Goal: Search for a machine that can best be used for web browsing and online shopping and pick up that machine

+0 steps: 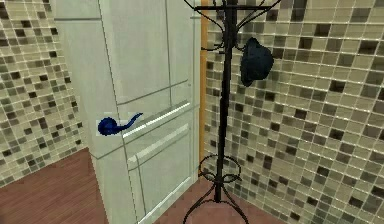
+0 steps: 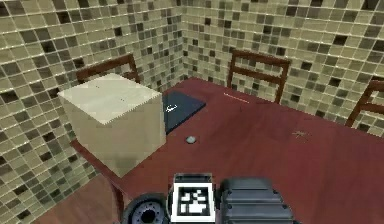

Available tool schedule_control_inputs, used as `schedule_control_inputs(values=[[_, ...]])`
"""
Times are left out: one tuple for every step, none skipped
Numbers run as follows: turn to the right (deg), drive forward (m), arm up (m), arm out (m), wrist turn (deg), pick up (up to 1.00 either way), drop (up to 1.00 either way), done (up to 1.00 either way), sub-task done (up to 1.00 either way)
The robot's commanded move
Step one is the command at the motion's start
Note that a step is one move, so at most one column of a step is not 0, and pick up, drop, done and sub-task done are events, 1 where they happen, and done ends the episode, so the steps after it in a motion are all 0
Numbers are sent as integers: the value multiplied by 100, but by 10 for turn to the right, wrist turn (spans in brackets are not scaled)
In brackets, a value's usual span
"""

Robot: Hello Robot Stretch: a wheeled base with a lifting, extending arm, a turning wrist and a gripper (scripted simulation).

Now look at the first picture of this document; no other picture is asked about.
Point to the white room door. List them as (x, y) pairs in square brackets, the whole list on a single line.
[(143, 66)]

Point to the dark blue hat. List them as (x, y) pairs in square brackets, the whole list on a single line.
[(255, 63)]

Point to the orange wooden door frame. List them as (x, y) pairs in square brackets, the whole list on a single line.
[(203, 100)]

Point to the black coat stand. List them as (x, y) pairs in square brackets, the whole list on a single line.
[(227, 100)]

